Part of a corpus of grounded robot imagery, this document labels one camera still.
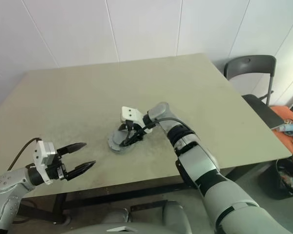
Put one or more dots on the grey rounded shape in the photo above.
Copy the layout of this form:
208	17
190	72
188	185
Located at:
114	215
175	214

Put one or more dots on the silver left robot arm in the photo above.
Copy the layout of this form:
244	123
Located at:
7	182

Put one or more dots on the blue and white object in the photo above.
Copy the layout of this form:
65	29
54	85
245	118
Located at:
290	127

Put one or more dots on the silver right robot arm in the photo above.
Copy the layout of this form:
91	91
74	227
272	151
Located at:
200	161

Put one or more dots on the black waste bin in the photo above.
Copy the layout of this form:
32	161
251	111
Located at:
283	185

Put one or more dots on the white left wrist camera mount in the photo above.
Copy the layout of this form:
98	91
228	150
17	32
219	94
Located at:
42	156

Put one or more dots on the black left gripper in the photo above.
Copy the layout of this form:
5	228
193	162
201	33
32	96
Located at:
56	168

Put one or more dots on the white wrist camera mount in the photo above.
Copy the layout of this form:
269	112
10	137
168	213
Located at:
42	156
131	114

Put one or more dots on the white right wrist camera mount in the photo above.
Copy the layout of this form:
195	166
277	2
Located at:
131	114

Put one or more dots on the black rectangular bracket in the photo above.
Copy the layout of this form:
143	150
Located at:
146	206

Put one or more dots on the dark grey folding chair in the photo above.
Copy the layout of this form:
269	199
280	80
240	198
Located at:
249	63

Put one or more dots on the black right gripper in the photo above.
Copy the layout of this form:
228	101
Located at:
131	125

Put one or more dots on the black metal table frame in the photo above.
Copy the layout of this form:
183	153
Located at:
112	195

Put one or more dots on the round grey motor lid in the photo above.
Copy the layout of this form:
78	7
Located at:
117	137

